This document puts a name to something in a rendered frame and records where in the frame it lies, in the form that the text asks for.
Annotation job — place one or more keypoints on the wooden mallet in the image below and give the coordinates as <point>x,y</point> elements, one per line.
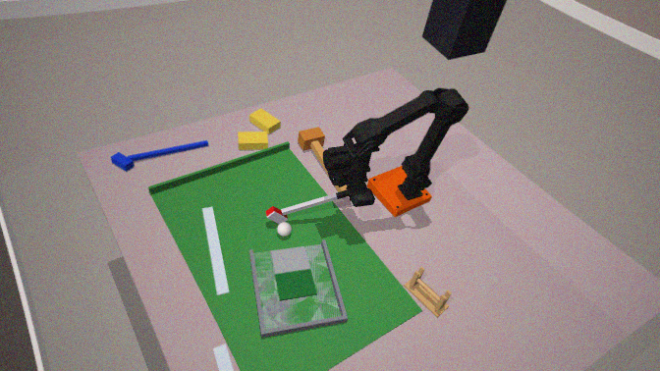
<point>314,139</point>

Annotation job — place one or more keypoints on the white flat bar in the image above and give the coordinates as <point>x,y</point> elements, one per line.
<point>223,359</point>
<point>221,283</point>

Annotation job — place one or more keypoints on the blue putter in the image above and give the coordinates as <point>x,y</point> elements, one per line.
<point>126,163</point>

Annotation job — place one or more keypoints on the white golf ball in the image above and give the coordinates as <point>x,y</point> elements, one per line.
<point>284,229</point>

